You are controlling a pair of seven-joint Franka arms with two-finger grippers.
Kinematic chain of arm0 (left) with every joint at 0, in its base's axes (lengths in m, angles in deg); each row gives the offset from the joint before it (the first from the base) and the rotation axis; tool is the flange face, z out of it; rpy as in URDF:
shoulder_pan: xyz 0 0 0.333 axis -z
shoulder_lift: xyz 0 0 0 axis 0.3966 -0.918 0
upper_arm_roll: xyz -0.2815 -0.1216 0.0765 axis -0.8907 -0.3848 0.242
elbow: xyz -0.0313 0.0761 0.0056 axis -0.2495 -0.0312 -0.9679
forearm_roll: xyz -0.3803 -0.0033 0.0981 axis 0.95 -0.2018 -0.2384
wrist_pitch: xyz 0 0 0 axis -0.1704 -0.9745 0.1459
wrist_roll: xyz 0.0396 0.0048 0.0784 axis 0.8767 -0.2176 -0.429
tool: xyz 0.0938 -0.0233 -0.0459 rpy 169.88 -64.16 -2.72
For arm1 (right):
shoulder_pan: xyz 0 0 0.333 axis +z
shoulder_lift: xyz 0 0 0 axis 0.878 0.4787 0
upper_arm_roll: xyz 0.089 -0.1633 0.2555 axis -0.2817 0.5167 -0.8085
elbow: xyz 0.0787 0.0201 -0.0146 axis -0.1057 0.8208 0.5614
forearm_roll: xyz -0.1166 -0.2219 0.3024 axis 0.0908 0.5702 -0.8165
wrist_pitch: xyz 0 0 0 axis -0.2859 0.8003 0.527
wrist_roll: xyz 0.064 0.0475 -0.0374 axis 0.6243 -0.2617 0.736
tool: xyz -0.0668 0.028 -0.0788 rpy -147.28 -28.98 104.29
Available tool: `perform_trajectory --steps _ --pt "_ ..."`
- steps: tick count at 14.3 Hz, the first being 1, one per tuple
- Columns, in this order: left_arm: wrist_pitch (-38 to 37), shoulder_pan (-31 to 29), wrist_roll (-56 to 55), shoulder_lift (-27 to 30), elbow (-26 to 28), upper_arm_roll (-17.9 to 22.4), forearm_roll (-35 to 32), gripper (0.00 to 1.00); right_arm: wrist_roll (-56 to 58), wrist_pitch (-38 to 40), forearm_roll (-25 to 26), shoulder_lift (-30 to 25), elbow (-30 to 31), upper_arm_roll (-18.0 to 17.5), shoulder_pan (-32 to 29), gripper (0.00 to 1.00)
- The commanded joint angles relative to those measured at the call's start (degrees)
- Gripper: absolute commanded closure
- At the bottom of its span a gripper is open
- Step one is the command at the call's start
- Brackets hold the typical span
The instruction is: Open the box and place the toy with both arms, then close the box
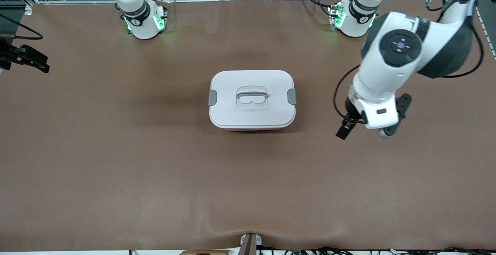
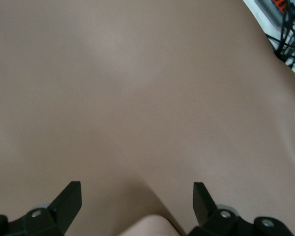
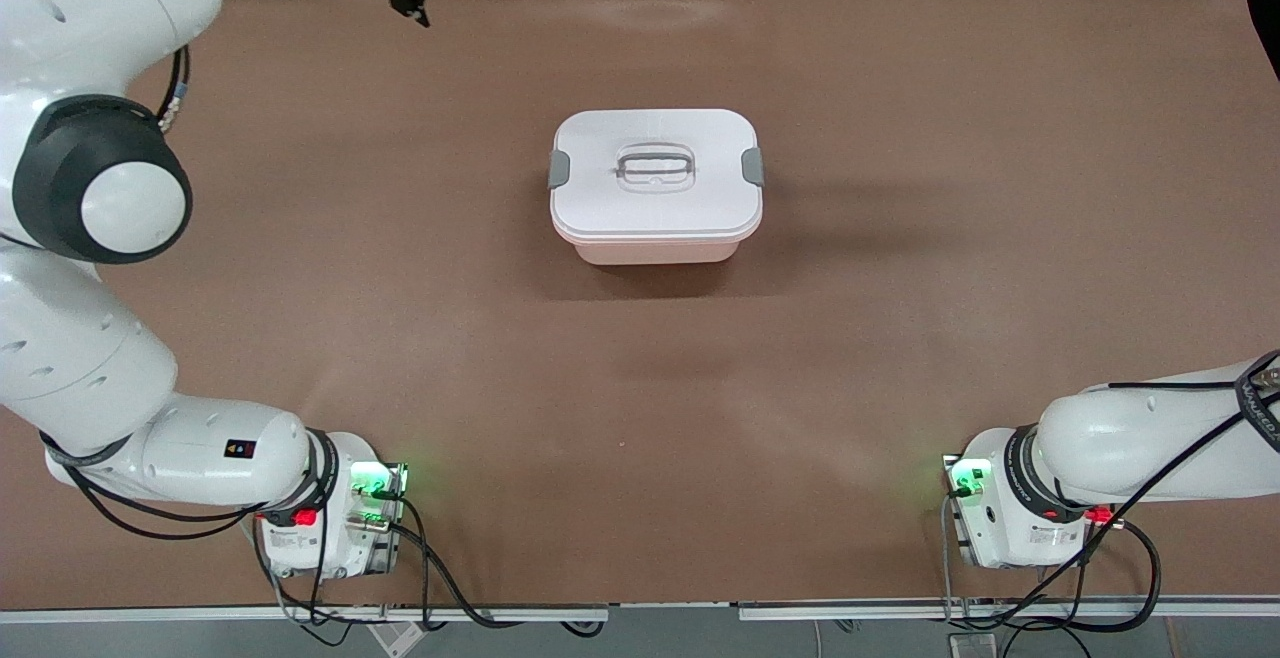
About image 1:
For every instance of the brown table mat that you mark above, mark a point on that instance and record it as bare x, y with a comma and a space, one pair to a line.
248, 189

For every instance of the aluminium table rail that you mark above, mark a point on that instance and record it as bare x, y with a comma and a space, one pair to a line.
252, 0

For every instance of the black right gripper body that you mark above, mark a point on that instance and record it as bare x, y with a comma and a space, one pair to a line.
17, 54

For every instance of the brown cardboard box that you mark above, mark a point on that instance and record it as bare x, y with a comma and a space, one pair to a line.
205, 252

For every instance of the table edge clamp bracket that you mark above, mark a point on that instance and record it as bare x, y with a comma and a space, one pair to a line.
250, 245

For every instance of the grey lid latch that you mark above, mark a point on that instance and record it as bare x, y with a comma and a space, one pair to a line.
212, 97
291, 95

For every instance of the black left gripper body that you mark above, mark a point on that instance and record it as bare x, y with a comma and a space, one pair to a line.
352, 114

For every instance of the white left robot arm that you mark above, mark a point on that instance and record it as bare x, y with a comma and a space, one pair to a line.
387, 76

